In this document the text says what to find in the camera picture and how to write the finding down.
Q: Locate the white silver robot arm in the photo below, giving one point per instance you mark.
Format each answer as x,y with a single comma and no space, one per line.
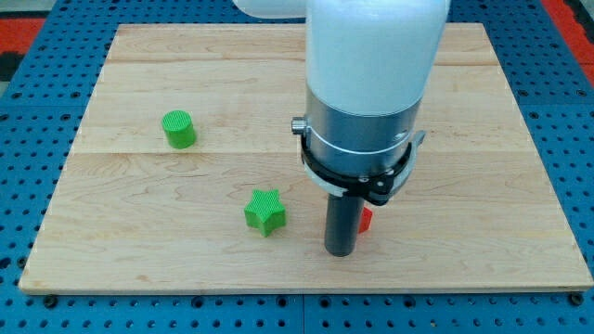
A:
367,64

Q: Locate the green star block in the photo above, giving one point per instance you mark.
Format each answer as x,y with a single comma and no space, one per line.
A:
265,211

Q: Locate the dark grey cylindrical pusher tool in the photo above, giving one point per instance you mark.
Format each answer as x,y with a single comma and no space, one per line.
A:
342,222

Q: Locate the red block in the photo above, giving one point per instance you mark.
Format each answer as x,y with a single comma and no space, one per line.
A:
366,219

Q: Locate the light wooden board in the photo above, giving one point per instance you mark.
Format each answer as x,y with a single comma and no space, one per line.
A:
132,215

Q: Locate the green cylinder block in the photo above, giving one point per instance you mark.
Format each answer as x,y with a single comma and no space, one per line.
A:
178,128

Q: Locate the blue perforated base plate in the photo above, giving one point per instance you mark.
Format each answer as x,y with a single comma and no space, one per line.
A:
45,101

